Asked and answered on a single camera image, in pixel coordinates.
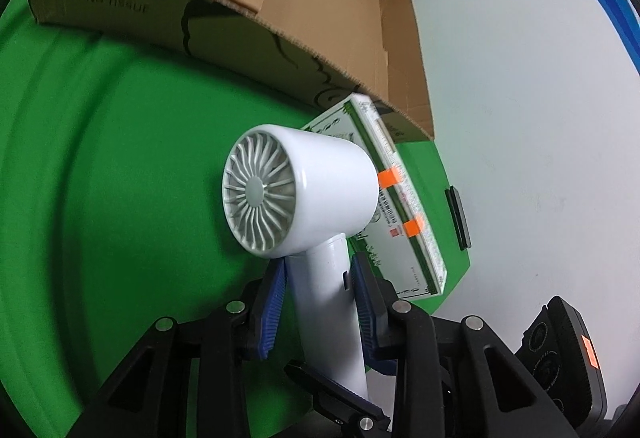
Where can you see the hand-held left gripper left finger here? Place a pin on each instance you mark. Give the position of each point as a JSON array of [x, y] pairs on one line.
[[272, 313]]

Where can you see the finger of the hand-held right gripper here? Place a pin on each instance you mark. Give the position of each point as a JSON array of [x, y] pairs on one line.
[[345, 395]]

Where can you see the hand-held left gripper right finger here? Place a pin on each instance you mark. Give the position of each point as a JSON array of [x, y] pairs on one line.
[[362, 313]]

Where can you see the white hair dryer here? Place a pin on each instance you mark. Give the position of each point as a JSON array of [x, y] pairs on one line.
[[320, 178]]

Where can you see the large cardboard box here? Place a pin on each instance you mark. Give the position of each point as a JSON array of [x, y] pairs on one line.
[[125, 18]]

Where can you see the green and white flat box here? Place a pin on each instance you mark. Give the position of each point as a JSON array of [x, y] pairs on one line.
[[385, 218]]

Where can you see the black flat device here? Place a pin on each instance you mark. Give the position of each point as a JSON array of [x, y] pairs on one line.
[[457, 218]]

